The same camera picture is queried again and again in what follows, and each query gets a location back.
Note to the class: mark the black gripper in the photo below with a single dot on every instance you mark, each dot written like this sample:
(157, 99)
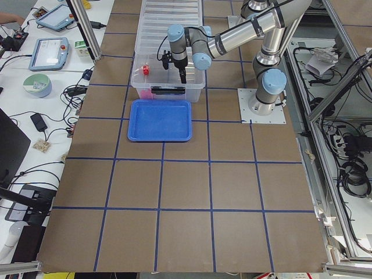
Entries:
(181, 64)

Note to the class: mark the red block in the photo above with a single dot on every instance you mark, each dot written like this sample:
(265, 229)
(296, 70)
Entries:
(146, 94)
(146, 70)

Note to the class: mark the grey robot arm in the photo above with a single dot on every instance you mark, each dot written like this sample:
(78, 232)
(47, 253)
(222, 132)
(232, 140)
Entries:
(273, 21)

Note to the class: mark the clear plastic storage box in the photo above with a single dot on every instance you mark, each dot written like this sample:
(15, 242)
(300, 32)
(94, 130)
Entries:
(166, 84)

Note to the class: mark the red block in cluster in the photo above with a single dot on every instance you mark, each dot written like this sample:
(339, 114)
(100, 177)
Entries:
(146, 94)

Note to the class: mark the blue plastic tray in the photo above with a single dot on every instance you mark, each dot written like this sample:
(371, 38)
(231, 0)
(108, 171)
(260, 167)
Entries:
(160, 121)

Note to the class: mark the green white carton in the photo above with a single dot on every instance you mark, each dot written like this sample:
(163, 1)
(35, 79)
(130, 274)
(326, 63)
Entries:
(81, 49)

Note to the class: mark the blue teach pendant near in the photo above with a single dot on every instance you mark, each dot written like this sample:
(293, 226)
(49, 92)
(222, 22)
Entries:
(49, 54)

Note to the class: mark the blue teach pendant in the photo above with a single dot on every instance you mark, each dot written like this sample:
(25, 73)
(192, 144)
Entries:
(56, 19)
(49, 54)

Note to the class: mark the blue teach pendant far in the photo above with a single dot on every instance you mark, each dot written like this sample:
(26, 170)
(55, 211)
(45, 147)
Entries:
(56, 19)

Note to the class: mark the green bowl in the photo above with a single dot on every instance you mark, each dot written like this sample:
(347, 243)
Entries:
(38, 85)

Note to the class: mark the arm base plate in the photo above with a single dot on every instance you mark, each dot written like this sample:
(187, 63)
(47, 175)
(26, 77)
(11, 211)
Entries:
(235, 20)
(254, 112)

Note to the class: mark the aluminium frame post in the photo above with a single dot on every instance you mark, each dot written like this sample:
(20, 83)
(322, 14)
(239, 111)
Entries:
(78, 11)

